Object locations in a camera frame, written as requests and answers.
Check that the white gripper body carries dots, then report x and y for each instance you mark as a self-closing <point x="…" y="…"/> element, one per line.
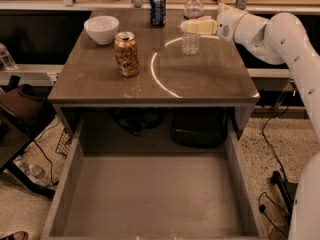
<point x="227" y="24"/>

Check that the clear plastic water bottle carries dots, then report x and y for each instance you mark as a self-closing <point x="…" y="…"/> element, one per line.
<point x="193" y="9"/>

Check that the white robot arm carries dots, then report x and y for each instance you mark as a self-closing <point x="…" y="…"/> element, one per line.
<point x="281" y="39"/>

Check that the clear bottle on left shelf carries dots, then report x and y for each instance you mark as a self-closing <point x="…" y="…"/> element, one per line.
<point x="6" y="58"/>

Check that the grey open top drawer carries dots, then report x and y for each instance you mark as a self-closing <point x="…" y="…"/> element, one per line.
<point x="118" y="187"/>

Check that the plastic bottle on floor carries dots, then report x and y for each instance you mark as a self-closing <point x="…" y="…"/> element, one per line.
<point x="34" y="172"/>

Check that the blue soda can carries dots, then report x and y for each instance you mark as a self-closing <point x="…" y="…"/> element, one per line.
<point x="158" y="13"/>

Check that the gold soda can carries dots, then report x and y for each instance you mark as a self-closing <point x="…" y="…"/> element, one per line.
<point x="126" y="53"/>

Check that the white ceramic bowl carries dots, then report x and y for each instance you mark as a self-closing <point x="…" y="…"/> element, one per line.
<point x="102" y="29"/>

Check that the black stand on right floor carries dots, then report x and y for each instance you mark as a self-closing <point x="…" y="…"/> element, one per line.
<point x="286" y="188"/>

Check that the dark brown chair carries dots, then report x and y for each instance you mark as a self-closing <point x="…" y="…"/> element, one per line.
<point x="25" y="113"/>

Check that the wire mesh basket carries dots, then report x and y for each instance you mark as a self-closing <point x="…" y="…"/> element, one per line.
<point x="63" y="144"/>

